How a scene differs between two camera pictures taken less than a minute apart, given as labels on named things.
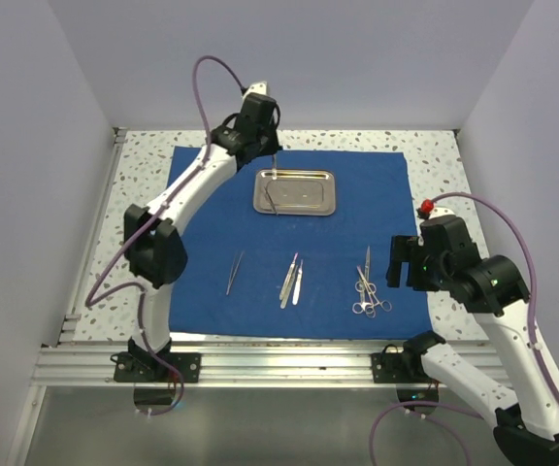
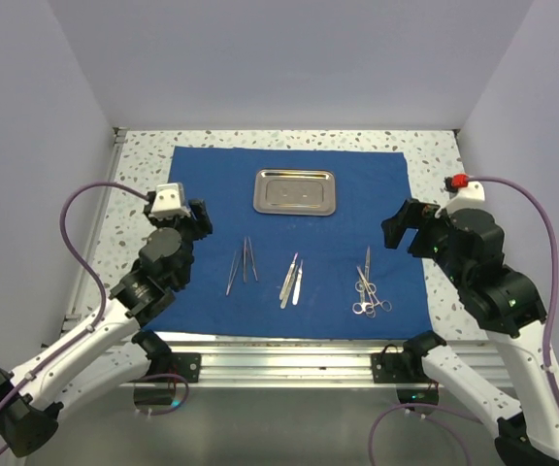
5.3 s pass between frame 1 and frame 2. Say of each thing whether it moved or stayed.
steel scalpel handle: stayed
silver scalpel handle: stayed
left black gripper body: moved
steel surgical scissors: stayed
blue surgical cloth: stayed
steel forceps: moved
